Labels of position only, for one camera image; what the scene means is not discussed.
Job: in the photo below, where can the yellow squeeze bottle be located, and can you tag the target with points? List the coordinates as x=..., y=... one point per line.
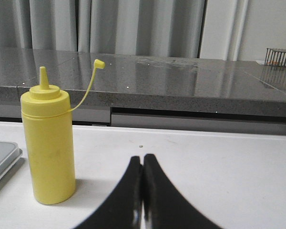
x=46, y=114

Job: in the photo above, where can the wire rack on counter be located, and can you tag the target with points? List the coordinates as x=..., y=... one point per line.
x=275, y=57

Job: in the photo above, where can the grey curtain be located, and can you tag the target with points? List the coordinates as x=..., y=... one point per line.
x=168, y=28

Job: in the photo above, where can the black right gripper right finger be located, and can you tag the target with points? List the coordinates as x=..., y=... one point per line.
x=164, y=206

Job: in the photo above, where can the silver electronic kitchen scale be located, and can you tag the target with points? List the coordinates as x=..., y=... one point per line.
x=10, y=153

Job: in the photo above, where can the grey stone counter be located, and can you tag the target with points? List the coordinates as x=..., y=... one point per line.
x=153, y=92

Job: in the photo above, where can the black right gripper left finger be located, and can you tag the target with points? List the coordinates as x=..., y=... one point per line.
x=122, y=209

